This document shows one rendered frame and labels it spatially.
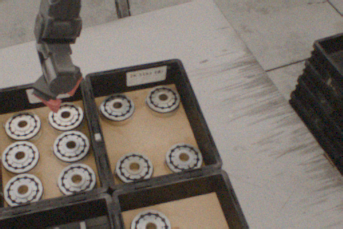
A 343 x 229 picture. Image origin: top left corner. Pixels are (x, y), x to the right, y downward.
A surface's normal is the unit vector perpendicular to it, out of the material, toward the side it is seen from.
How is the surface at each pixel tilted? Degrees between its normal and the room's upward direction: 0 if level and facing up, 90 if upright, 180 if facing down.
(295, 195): 0
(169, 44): 0
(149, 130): 0
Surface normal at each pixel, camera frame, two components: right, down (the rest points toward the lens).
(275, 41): 0.00, -0.56
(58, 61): 0.34, -0.55
